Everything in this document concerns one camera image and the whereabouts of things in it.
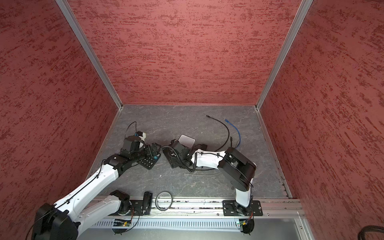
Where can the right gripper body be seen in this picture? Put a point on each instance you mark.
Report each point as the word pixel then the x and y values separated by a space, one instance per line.
pixel 176 161

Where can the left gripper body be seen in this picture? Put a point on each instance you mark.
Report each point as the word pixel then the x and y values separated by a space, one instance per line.
pixel 147 151

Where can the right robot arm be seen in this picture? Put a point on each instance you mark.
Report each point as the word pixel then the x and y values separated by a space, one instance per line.
pixel 232 164

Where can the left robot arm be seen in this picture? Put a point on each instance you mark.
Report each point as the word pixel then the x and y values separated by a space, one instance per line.
pixel 69 217

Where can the black calculator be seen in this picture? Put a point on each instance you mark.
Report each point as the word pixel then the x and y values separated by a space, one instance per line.
pixel 150 161

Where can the white small network switch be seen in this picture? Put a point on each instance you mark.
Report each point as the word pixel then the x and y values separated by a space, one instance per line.
pixel 186 141

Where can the aluminium front rail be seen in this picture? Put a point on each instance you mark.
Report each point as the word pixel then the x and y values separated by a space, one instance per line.
pixel 181 207

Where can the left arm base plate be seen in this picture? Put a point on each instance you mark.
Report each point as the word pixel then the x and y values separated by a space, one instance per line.
pixel 128 208

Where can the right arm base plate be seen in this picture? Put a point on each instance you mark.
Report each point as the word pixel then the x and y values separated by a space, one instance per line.
pixel 232 208

